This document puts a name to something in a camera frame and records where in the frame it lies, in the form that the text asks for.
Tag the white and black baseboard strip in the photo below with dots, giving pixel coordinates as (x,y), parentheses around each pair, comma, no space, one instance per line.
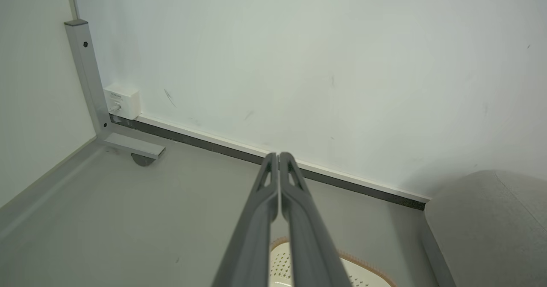
(342,178)

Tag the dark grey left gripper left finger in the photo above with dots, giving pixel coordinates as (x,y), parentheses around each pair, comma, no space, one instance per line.
(250,235)

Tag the grey fabric sofa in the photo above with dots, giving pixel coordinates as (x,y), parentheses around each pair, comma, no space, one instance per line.
(491,231)

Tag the white perforated plastic laundry basket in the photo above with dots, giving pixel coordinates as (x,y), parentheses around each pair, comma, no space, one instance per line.
(367,276)

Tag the grey metal frame post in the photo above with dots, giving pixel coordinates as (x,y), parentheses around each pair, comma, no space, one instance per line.
(92,90)

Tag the dark round frame foot pad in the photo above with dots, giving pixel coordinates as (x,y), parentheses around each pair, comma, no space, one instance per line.
(142,160)

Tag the white wall socket box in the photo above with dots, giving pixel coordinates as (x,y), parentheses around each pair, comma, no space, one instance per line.
(124,101)

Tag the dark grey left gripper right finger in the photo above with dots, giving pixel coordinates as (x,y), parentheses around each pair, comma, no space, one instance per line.
(314,244)

